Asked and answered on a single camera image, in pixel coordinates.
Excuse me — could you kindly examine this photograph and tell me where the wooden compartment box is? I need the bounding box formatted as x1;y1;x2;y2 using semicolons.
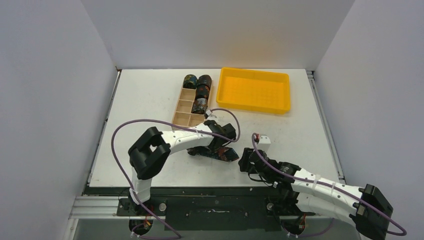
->
171;81;213;130

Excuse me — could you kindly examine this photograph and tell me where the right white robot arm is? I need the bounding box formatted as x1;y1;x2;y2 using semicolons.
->
238;147;393;240

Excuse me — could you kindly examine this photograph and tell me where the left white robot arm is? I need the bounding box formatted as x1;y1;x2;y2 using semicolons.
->
128;120;237;216

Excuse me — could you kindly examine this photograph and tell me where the yellow plastic tray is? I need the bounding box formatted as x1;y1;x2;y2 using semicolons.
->
215;67;291;115

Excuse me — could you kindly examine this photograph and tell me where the rolled tie blue yellow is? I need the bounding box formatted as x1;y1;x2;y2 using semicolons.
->
182;74;198;89

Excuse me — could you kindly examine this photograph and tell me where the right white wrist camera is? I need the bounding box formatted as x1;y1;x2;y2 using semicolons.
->
256;134;271;153

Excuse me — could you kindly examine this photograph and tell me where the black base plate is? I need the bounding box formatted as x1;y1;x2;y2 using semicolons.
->
114;186;316;233

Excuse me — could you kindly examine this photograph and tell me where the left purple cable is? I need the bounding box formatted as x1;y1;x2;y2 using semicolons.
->
110;107;241;240

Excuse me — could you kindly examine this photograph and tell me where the purple cable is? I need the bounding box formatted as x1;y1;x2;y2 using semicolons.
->
110;107;241;240
251;132;408;239

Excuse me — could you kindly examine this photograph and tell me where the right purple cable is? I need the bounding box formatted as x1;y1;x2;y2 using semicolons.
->
251;132;408;239

